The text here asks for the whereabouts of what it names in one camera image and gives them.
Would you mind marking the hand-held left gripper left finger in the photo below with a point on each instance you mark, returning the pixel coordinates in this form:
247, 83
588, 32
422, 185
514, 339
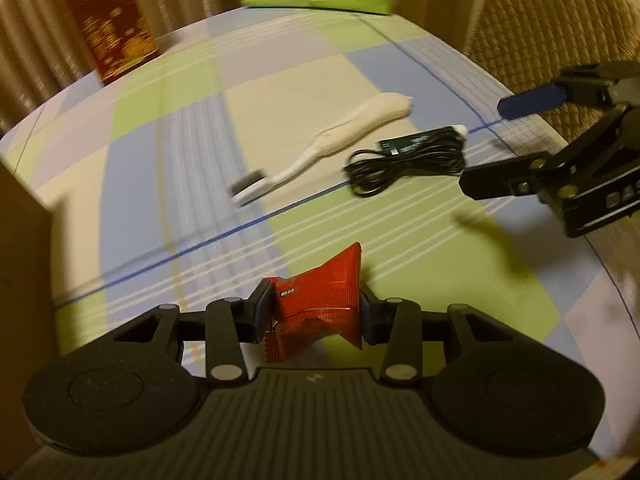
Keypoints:
260, 307

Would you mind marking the checked tablecloth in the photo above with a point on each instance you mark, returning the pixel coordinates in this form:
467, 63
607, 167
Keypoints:
250, 110

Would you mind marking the red snack packet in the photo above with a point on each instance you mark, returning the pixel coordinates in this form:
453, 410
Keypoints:
320, 300

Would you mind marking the brown box with white inside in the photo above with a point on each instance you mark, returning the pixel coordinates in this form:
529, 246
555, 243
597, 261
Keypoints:
25, 310

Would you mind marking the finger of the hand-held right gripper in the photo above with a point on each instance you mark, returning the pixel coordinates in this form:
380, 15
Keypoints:
492, 177
532, 100

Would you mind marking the dark red patterned box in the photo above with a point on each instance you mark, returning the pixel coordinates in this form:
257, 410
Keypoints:
112, 30

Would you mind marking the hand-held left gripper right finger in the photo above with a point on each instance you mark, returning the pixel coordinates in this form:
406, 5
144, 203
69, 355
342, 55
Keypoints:
369, 320

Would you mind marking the beige woven chair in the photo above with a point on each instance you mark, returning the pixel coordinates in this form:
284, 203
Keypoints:
550, 25

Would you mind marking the white handheld brush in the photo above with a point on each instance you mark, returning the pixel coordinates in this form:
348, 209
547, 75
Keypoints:
350, 127

